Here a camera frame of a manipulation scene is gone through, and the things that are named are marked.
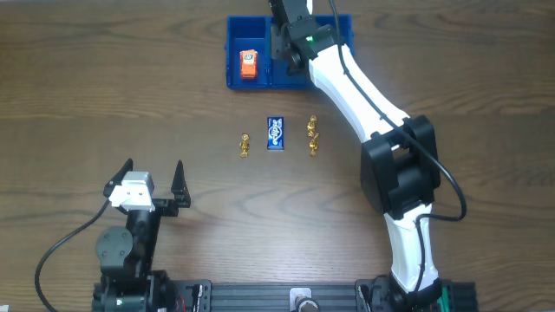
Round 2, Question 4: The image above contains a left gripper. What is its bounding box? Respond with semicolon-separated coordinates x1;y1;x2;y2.
102;158;193;218

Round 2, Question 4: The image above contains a blue candy pack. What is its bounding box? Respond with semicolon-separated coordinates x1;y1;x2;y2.
266;115;285;152

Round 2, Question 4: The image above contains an orange candy box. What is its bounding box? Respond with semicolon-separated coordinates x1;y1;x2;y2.
238;49;259;81

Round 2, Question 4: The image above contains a blue tray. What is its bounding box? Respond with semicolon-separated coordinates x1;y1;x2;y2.
224;14;355;91

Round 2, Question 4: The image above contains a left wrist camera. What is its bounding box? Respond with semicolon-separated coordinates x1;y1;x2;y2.
108;171;156;213

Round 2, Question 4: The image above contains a black cable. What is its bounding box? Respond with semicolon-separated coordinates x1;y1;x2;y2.
327;0;468;300
34;198;112;312

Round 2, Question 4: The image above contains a mounting rail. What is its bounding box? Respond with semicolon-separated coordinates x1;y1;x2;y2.
92;279;478;312

